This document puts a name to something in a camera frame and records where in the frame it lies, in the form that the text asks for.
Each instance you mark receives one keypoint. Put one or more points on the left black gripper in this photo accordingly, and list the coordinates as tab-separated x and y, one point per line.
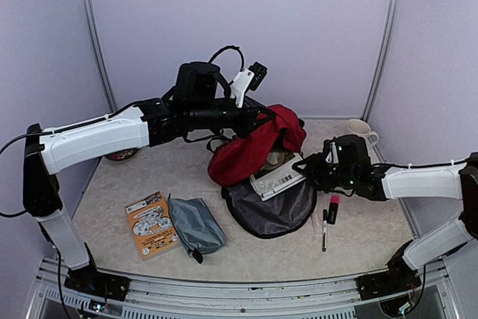
251	118

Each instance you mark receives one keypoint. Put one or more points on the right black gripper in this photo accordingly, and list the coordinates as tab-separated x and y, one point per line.
313	169

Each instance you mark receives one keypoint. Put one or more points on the white notebook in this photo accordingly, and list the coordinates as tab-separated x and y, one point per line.
276	174

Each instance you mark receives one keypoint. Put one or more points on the red backpack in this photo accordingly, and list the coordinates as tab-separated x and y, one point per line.
254	169

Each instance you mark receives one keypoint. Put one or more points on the grey pencil pouch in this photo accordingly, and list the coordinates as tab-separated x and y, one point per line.
198	231

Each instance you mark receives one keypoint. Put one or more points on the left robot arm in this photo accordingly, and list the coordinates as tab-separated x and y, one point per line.
200	99

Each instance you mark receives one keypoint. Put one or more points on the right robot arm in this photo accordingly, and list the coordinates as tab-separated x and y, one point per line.
344	165

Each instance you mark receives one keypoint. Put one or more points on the pink black highlighter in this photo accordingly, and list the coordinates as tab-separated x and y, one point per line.
333	209

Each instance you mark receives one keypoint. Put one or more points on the green tipped black marker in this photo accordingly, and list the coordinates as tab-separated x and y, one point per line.
324	230

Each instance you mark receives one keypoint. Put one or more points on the clear pink pen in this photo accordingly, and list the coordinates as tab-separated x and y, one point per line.
317	223

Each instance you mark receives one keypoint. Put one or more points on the white printed mug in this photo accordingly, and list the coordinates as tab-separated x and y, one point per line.
362	129

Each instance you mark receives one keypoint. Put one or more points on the red floral round case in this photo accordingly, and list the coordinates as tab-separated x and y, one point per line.
122	155

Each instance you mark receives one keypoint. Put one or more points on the orange comic book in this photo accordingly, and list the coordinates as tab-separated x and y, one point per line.
151	226

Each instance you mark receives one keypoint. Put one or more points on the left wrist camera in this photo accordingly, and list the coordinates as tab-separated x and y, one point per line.
246	80

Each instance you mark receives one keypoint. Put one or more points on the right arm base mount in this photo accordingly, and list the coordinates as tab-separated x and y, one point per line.
382	284

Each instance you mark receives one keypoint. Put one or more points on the right aluminium frame post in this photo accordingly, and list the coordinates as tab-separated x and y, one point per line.
384	46

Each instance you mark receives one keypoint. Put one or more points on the aluminium frame post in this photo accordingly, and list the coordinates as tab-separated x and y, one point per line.
99	58
384	46

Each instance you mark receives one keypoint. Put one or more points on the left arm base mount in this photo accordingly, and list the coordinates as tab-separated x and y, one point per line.
98	284

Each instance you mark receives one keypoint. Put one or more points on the left aluminium frame post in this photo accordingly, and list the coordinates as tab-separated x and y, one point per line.
99	58

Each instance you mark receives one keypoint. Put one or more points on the front aluminium rail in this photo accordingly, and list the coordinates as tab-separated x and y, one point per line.
335	297

